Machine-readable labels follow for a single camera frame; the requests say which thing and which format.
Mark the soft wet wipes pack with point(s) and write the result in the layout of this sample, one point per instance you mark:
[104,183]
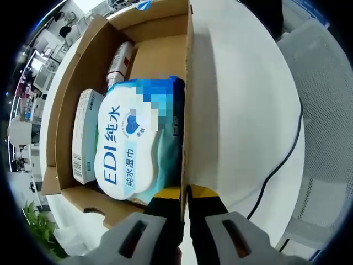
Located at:
[115,154]

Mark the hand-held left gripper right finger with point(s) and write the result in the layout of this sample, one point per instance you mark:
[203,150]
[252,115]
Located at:
[220,243]

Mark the white medicine box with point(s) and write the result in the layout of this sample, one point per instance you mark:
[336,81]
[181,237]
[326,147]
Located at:
[85,132]

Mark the grey mesh chair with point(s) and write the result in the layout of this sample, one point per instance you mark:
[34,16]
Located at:
[325,110]

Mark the blue wall display board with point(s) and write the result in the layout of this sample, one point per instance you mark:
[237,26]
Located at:
[309,11]

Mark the person's left hand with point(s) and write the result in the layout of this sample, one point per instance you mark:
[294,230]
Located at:
[179,256]

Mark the white and red can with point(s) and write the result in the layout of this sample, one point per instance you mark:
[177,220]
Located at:
[120,59]

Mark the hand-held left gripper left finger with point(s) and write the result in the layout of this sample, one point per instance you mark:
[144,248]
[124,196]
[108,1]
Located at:
[115,243]

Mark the brown cardboard shoe box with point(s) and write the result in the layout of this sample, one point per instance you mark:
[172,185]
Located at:
[82,69]

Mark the green plant in white pot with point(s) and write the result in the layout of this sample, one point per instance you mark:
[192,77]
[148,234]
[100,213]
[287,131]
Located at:
[41,226]

